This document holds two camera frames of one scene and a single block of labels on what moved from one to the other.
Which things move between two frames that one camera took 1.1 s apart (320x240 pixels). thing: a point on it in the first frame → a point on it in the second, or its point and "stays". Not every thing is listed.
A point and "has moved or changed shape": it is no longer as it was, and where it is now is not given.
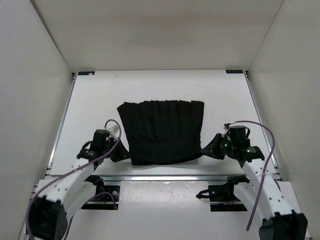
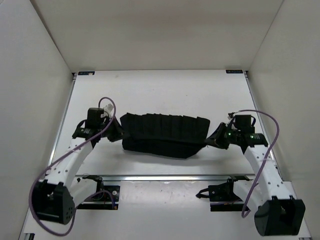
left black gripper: (122, 154) → (119, 132)
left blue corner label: (86, 73) stays
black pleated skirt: (162, 131) has moved or changed shape
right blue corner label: (234, 71) stays
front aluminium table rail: (165, 178) stays
